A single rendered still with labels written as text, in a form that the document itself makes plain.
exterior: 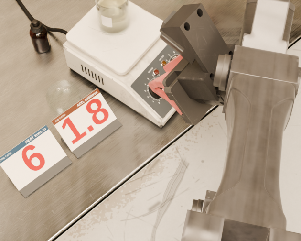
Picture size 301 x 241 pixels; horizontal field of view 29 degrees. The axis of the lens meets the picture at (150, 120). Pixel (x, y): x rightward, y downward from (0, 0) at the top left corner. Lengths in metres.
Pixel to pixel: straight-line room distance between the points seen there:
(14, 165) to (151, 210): 0.22
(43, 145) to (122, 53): 0.18
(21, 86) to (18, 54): 0.07
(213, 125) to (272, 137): 0.43
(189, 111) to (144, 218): 0.21
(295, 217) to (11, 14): 0.60
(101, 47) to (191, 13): 0.27
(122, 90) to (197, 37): 0.26
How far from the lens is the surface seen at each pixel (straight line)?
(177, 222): 0.88
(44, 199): 0.91
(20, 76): 1.02
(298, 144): 0.96
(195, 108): 0.76
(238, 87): 0.57
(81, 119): 0.93
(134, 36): 0.93
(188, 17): 0.68
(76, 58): 0.95
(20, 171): 0.92
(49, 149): 0.92
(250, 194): 0.48
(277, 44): 0.67
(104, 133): 0.94
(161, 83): 0.76
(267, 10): 0.68
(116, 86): 0.93
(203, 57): 0.70
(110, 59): 0.91
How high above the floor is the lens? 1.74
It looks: 61 degrees down
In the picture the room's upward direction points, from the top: 1 degrees counter-clockwise
